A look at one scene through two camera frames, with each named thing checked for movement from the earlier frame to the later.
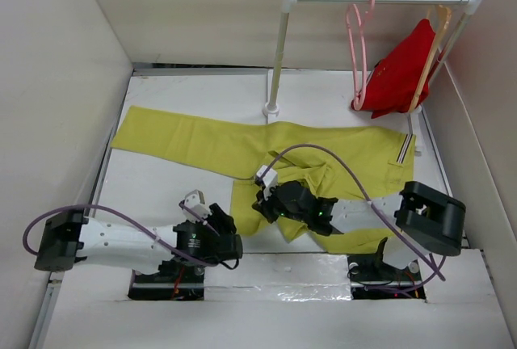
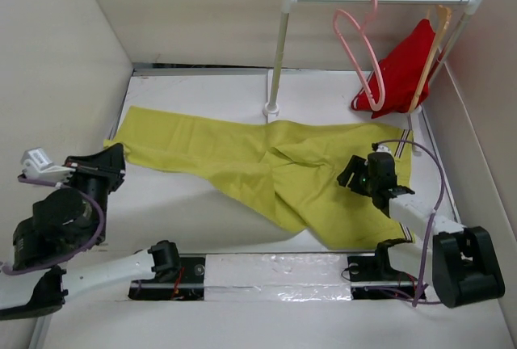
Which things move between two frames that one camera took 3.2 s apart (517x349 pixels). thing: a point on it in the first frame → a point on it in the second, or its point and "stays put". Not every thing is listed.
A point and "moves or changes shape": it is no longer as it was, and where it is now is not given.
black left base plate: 174,280 stays put
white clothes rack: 472,1 stays put
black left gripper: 221,220 → 108,164
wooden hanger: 443,18 stays put
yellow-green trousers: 333,161 moves or changes shape
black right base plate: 371,278 stays put
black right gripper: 265,206 → 357,165
